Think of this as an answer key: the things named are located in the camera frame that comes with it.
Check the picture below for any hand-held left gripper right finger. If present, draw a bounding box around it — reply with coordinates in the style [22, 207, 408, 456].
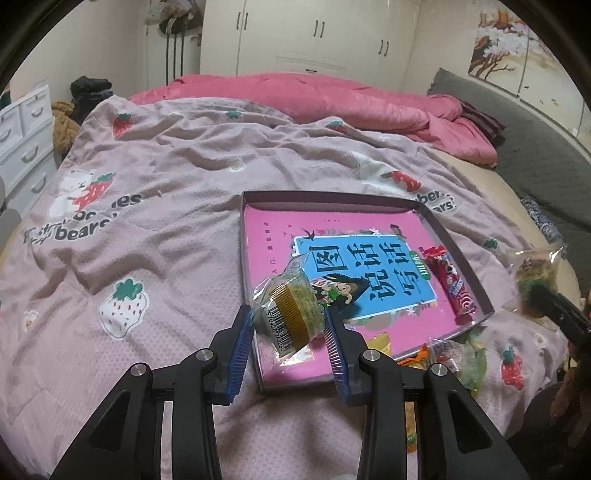
[323, 308, 529, 480]

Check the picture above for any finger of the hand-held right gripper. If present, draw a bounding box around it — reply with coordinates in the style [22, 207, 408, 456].
[529, 284, 591, 344]

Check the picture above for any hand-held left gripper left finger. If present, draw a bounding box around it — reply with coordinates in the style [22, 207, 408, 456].
[51, 305, 254, 480]

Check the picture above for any green snack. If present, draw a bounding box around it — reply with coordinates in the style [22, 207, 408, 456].
[503, 247, 566, 324]

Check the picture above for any green cake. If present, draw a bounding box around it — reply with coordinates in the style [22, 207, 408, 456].
[252, 257, 326, 358]

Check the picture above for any shallow purple cardboard box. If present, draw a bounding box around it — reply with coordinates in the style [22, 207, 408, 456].
[239, 191, 496, 394]

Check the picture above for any yellow jelly packet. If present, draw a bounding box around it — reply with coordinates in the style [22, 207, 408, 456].
[365, 333, 395, 358]

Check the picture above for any floral patterned cloth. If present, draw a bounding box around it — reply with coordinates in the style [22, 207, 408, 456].
[521, 196, 566, 243]

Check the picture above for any pink children's book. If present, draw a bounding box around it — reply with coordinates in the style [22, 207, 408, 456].
[241, 205, 485, 386]

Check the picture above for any red candy packet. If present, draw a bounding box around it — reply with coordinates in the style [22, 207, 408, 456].
[422, 247, 478, 317]

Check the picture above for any beige bed sheet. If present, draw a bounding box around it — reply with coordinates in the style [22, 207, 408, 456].
[434, 150, 583, 301]

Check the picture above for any strawberry print blanket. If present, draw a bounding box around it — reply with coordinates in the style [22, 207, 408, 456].
[0, 97, 573, 480]

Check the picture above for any grey padded headboard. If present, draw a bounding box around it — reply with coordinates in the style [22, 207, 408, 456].
[427, 68, 591, 232]

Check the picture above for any dark striped cloth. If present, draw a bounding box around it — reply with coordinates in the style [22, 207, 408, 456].
[457, 100, 506, 148]

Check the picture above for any pink quilt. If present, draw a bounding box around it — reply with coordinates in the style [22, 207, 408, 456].
[129, 73, 499, 167]

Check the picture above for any brown plush toy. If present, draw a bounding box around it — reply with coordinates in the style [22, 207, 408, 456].
[51, 100, 77, 155]

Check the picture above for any white drawer chest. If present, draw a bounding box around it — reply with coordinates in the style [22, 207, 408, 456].
[0, 84, 58, 215]

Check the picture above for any white wardrobe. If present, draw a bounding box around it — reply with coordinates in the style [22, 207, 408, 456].
[199, 0, 423, 90]

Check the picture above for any tree wall painting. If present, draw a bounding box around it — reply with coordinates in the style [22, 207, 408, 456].
[468, 0, 591, 139]

